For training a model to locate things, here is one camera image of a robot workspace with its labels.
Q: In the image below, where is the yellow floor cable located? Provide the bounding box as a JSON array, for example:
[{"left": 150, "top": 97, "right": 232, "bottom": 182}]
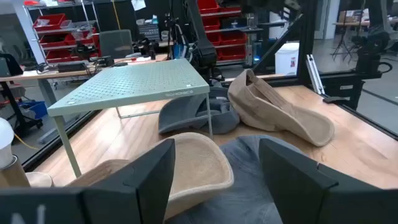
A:
[{"left": 14, "top": 133, "right": 40, "bottom": 151}]

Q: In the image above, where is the brown tan cap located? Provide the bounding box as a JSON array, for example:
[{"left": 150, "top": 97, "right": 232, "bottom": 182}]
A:
[{"left": 227, "top": 68, "right": 336, "bottom": 147}]

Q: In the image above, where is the blue plastic bin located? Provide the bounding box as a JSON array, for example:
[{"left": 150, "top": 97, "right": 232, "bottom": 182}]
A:
[{"left": 17, "top": 100, "right": 49, "bottom": 121}]

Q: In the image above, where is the beige cap with light brim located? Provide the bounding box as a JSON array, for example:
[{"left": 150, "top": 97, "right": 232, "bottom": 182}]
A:
[{"left": 66, "top": 132, "right": 234, "bottom": 220}]

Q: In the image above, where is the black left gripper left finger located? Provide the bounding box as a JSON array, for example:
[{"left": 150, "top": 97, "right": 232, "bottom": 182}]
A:
[{"left": 82, "top": 139, "right": 176, "bottom": 224}]

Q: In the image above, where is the silver aluminium bar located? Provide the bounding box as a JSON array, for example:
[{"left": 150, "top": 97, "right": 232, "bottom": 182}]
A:
[{"left": 305, "top": 54, "right": 326, "bottom": 96}]

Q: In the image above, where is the white waste bin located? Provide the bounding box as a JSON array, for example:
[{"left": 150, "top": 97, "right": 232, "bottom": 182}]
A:
[{"left": 274, "top": 42, "right": 300, "bottom": 76}]

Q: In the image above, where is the black aluminium rig frame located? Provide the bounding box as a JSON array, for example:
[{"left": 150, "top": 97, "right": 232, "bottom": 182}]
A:
[{"left": 23, "top": 0, "right": 398, "bottom": 172}]

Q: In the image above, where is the white bulb lamp wooden base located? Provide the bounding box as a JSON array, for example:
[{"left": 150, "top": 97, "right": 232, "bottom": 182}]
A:
[{"left": 0, "top": 117, "right": 54, "bottom": 189}]

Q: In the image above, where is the red bin storage rack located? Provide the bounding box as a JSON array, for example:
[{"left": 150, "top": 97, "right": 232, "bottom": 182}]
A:
[
  {"left": 197, "top": 0, "right": 249, "bottom": 62},
  {"left": 24, "top": 0, "right": 101, "bottom": 65}
]

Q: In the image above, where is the black equipment stand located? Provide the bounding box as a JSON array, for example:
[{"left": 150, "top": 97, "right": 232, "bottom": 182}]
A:
[{"left": 320, "top": 29, "right": 394, "bottom": 110}]

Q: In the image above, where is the grey denim cap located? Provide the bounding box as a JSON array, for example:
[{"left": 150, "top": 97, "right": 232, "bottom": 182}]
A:
[
  {"left": 166, "top": 134, "right": 312, "bottom": 224},
  {"left": 157, "top": 86, "right": 241, "bottom": 136}
]

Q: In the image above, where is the wooden top desk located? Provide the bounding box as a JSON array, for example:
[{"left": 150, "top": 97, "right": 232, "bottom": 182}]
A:
[{"left": 0, "top": 53, "right": 169, "bottom": 108}]

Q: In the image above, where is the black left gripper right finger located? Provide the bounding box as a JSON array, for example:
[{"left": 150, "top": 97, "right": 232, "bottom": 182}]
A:
[{"left": 259, "top": 138, "right": 343, "bottom": 224}]

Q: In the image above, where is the green perforated metal shelf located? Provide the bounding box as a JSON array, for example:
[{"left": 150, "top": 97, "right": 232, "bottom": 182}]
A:
[{"left": 47, "top": 58, "right": 215, "bottom": 179}]

